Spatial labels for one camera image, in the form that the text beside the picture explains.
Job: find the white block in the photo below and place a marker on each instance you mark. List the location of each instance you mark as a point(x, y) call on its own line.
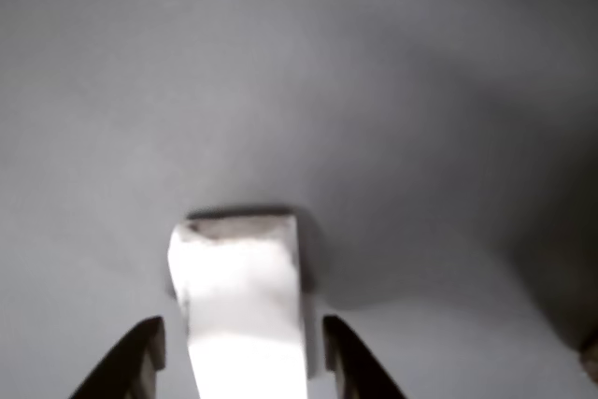
point(243, 305)

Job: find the grey desk mat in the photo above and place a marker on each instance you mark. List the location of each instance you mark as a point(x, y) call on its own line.
point(327, 90)

